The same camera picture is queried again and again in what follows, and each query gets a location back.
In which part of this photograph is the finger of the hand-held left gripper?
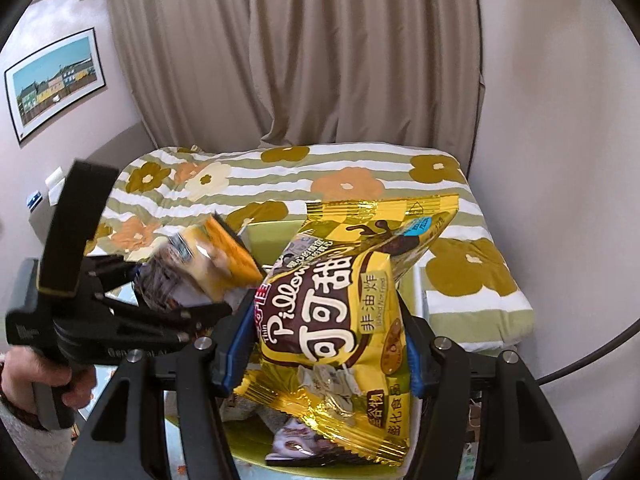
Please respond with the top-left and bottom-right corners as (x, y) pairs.
(102, 297), (234, 335)
(82, 254), (144, 295)

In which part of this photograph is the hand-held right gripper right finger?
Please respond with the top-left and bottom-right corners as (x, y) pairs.
(397, 310), (583, 480)

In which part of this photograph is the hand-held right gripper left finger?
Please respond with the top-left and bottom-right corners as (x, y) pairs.
(62, 301), (258, 480)

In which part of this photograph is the orange snack bag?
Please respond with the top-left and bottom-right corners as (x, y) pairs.
(134, 212), (266, 311)

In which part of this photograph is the yellow brown snack packet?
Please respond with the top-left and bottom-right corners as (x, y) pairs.
(237, 194), (461, 468)

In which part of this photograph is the green cardboard box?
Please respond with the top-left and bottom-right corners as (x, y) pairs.
(220, 222), (431, 480)

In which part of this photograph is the person's left forearm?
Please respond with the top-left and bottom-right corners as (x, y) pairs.
(0, 400), (76, 480)

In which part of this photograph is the person's left hand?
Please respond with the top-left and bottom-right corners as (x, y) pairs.
(0, 347), (99, 411)

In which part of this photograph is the daisy print tablecloth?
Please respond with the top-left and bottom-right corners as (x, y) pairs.
(70, 360), (506, 480)

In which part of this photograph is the floral striped blanket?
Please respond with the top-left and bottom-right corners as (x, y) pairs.
(85, 144), (536, 356)

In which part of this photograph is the beige curtain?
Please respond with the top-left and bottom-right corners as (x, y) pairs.
(102, 0), (488, 171)

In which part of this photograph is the framed wall picture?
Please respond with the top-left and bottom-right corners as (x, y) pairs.
(4, 27), (108, 146)

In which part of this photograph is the dark bead bracelet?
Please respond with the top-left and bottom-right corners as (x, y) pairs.
(0, 389), (46, 431)

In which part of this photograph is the black cable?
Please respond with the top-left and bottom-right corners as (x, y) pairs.
(537, 300), (640, 386)

